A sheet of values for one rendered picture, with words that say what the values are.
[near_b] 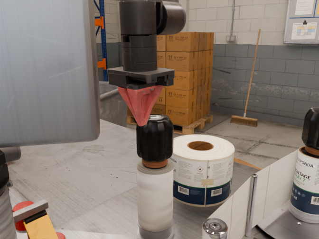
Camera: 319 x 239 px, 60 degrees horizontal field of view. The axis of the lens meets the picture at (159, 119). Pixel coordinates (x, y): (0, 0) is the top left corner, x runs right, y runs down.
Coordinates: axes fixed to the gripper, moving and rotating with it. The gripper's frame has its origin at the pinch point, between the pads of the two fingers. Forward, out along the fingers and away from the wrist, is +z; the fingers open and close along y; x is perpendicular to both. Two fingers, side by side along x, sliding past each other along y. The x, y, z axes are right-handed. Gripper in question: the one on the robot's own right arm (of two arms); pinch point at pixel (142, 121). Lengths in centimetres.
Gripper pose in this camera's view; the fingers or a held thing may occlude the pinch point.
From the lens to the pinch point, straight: 49.0
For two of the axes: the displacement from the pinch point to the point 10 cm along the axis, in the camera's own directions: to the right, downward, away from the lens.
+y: -7.4, -2.1, 6.4
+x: -6.8, 2.5, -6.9
